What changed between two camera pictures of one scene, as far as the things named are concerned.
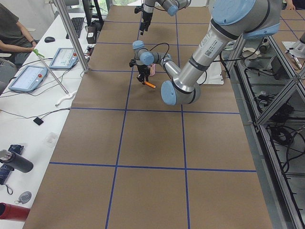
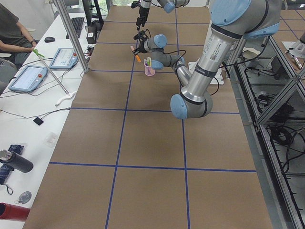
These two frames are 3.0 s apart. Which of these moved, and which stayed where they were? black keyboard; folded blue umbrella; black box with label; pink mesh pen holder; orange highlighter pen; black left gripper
Moved: black left gripper; orange highlighter pen
Stayed: black box with label; black keyboard; folded blue umbrella; pink mesh pen holder
